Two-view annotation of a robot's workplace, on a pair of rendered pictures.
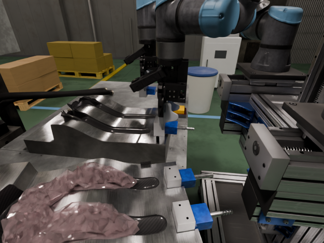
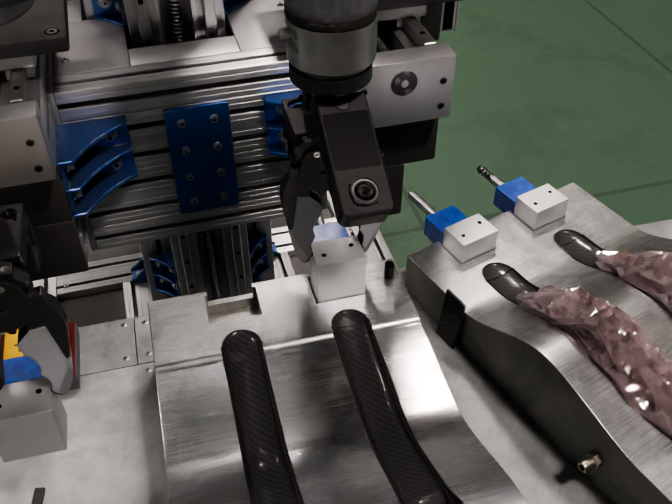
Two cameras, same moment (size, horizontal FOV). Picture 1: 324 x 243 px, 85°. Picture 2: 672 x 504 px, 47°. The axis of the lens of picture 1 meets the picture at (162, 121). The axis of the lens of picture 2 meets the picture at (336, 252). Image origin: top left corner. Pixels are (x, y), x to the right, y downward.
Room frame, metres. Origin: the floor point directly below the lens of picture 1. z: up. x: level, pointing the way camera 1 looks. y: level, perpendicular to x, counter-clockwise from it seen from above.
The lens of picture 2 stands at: (0.72, 0.52, 1.45)
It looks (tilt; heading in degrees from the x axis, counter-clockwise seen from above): 43 degrees down; 247
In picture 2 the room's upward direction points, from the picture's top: straight up
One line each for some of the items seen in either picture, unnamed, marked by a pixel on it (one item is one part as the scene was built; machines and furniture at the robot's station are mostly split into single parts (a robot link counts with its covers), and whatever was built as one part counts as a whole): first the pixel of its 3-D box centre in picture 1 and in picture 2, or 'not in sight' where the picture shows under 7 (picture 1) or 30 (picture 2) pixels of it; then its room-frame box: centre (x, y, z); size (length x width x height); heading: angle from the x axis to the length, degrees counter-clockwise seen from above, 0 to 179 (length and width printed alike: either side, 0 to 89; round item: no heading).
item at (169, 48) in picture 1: (170, 50); (327, 38); (0.51, -0.02, 1.15); 0.08 x 0.08 x 0.05
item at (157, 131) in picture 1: (174, 127); (326, 239); (0.50, -0.04, 0.91); 0.13 x 0.05 x 0.05; 82
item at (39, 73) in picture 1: (21, 80); not in sight; (3.04, 2.43, 0.32); 1.15 x 0.78 x 0.64; 172
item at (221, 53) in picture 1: (218, 51); not in sight; (3.71, -1.10, 0.70); 0.71 x 0.63 x 1.40; 171
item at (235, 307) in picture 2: not in sight; (233, 314); (0.62, -0.01, 0.87); 0.05 x 0.05 x 0.04; 82
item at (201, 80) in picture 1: (198, 89); not in sight; (2.59, -0.56, 0.30); 0.49 x 0.49 x 0.60
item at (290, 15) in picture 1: (279, 25); not in sight; (0.80, -0.47, 1.20); 0.13 x 0.12 x 0.14; 13
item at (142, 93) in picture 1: (153, 90); (29, 374); (0.81, 0.04, 0.93); 0.13 x 0.05 x 0.05; 82
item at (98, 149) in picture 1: (106, 124); (333, 503); (0.60, 0.22, 0.87); 0.50 x 0.26 x 0.14; 82
